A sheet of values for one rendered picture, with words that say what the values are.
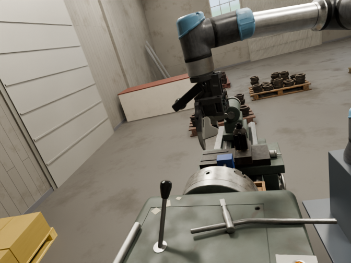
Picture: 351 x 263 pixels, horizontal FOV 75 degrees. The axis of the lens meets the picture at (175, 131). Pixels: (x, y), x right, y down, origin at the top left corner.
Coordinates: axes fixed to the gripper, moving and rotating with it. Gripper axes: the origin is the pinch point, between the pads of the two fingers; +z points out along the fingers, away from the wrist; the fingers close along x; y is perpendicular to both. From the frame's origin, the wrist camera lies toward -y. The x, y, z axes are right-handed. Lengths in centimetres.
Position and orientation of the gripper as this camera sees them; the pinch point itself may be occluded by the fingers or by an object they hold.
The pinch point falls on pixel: (209, 139)
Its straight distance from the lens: 72.8
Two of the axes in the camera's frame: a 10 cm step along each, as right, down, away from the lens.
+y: 8.8, -0.7, -4.8
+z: 2.6, 9.0, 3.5
